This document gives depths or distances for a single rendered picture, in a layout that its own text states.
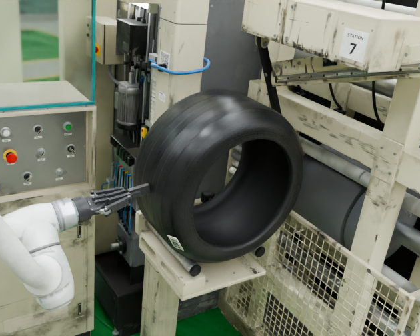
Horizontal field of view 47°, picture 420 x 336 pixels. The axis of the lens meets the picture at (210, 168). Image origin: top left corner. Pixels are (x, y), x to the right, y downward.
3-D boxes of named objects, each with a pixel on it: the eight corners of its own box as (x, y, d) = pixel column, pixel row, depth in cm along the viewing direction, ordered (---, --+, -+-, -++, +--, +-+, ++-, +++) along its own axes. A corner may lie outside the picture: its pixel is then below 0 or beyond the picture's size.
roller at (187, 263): (150, 215, 189) (158, 218, 192) (144, 225, 190) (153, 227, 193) (195, 264, 163) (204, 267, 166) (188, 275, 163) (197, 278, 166)
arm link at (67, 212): (47, 196, 139) (68, 190, 142) (53, 222, 144) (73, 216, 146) (57, 211, 132) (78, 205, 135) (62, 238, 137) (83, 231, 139)
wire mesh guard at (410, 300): (223, 301, 243) (242, 176, 214) (226, 300, 244) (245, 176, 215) (359, 451, 176) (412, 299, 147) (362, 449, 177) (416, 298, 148)
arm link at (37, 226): (47, 204, 143) (61, 246, 141) (-9, 221, 136) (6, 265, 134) (51, 195, 134) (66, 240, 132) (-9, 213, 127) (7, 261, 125)
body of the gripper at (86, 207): (77, 207, 136) (109, 197, 140) (68, 193, 142) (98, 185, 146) (81, 229, 139) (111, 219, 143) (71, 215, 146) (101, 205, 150)
